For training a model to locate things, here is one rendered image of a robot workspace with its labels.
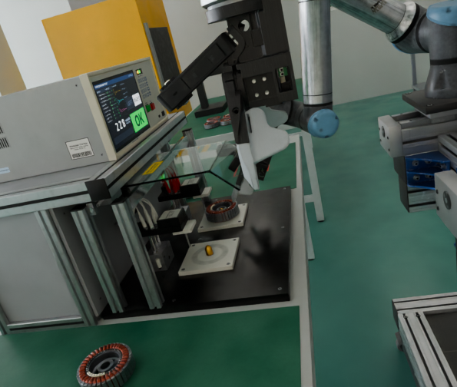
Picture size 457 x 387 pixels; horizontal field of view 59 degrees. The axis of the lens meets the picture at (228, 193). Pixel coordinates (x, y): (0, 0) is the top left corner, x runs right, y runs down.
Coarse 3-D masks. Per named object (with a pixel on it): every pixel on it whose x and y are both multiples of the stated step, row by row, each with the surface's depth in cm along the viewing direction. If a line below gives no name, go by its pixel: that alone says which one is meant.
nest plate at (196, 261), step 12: (216, 240) 119; (228, 240) 117; (192, 252) 116; (204, 252) 114; (216, 252) 113; (228, 252) 111; (192, 264) 110; (204, 264) 108; (216, 264) 107; (228, 264) 105
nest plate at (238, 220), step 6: (240, 204) 140; (246, 204) 138; (240, 210) 135; (246, 210) 135; (204, 216) 138; (240, 216) 131; (204, 222) 133; (210, 222) 132; (216, 222) 131; (222, 222) 130; (228, 222) 129; (234, 222) 128; (240, 222) 127; (198, 228) 130; (204, 228) 129; (210, 228) 129; (216, 228) 128; (222, 228) 128
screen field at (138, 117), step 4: (140, 108) 114; (136, 112) 111; (140, 112) 114; (132, 116) 108; (136, 116) 111; (140, 116) 113; (144, 116) 117; (132, 120) 108; (136, 120) 110; (140, 120) 113; (144, 120) 116; (136, 124) 110; (140, 124) 112; (144, 124) 116; (136, 128) 110; (140, 128) 112
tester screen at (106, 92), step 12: (96, 84) 92; (108, 84) 98; (120, 84) 104; (132, 84) 112; (108, 96) 97; (120, 96) 103; (108, 108) 96; (120, 108) 102; (132, 108) 109; (108, 120) 95; (120, 132) 100; (120, 144) 99
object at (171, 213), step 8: (160, 216) 110; (168, 216) 108; (176, 216) 107; (184, 216) 111; (160, 224) 107; (168, 224) 107; (176, 224) 107; (184, 224) 110; (192, 224) 109; (144, 232) 109; (152, 232) 108; (160, 232) 108; (168, 232) 108; (176, 232) 108; (184, 232) 107; (152, 240) 111; (160, 240) 116; (152, 248) 111
